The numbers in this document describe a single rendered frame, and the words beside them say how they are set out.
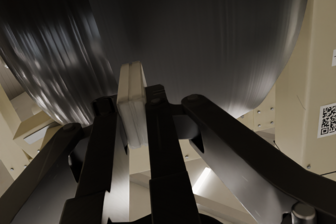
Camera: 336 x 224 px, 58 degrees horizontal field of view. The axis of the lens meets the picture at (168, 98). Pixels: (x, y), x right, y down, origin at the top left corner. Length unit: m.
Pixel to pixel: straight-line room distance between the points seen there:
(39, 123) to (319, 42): 0.81
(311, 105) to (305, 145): 0.09
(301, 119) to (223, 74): 0.36
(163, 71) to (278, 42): 0.11
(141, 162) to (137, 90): 0.76
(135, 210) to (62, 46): 7.04
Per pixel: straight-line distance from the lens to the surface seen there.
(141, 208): 7.24
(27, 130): 1.05
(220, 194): 7.14
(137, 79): 0.18
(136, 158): 0.91
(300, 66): 0.57
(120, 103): 0.16
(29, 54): 0.26
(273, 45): 0.29
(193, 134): 0.15
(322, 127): 0.64
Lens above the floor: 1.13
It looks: 32 degrees up
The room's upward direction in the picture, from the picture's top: 168 degrees clockwise
